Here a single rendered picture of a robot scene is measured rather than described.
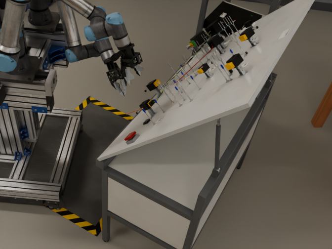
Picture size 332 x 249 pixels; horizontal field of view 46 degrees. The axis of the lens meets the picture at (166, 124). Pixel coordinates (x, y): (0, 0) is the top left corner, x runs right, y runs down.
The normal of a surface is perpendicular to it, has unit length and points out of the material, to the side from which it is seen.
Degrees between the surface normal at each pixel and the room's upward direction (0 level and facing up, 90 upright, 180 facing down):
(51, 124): 0
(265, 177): 0
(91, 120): 0
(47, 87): 90
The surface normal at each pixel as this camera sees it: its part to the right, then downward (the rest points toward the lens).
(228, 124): 0.11, -0.70
